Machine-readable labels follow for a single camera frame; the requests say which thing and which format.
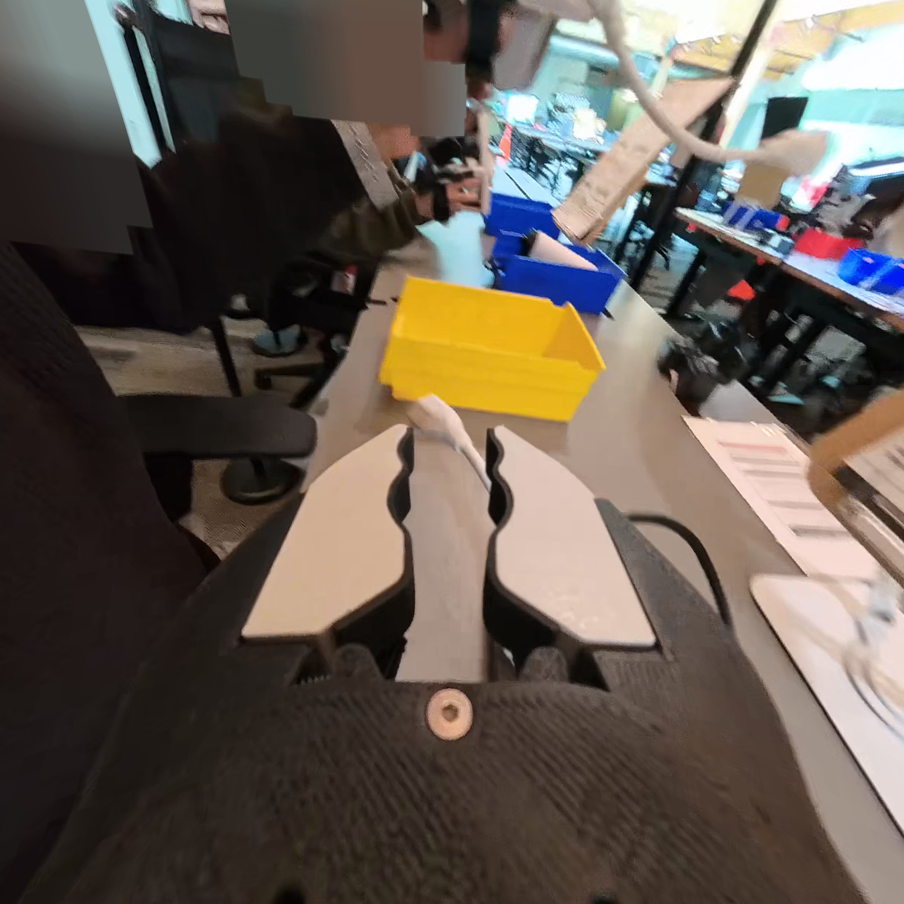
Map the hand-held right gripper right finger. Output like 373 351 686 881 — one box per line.
484 425 661 651

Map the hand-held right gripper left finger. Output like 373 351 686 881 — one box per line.
240 424 418 645

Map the white power cord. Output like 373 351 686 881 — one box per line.
413 393 493 493

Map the yellow plastic bin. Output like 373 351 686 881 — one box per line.
379 275 607 423

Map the grey desk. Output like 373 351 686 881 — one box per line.
300 212 904 904

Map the printed paper sheet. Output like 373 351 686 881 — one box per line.
681 415 884 581

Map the black device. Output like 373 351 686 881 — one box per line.
657 332 750 418

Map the blue plastic bin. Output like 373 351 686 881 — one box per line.
839 247 904 296
486 192 562 240
491 229 628 315

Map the wooden work table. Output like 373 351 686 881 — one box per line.
664 205 904 396

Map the tan document board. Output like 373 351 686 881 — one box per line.
554 76 737 244

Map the red parts bin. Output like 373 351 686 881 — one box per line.
792 227 864 262

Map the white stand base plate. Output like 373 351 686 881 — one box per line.
750 558 904 802

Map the thick white cable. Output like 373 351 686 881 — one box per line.
593 0 831 165

